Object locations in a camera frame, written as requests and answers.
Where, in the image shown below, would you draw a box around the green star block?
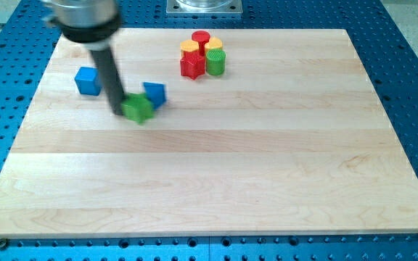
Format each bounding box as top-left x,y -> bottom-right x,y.
120,93 -> 154,125

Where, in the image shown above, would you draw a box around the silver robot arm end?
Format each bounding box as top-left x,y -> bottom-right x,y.
41,0 -> 121,51

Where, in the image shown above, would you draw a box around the wooden board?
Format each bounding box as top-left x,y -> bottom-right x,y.
0,29 -> 418,239

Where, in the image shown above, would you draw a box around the red star block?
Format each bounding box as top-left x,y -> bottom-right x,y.
180,51 -> 205,80

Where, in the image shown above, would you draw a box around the blue triangular block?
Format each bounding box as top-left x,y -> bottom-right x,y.
143,82 -> 167,110

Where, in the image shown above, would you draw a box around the green cylinder block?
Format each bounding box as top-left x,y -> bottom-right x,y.
205,49 -> 226,76

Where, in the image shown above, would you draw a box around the left yellow hexagon block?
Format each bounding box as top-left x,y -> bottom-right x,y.
180,39 -> 200,58

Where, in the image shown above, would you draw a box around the yellow hexagon block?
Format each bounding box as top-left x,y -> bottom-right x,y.
180,39 -> 200,58
205,37 -> 224,54

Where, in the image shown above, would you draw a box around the right yellow hexagon block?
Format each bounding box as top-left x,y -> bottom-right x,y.
205,37 -> 224,54

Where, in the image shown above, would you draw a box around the red cylinder block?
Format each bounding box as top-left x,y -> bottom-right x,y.
192,30 -> 210,56

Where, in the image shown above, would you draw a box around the black pusher rod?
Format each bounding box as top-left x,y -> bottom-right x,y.
89,46 -> 125,115

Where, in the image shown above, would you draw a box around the blue cube block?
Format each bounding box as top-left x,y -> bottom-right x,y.
74,67 -> 102,96

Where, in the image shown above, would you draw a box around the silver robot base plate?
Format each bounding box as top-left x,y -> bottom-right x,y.
166,0 -> 243,15

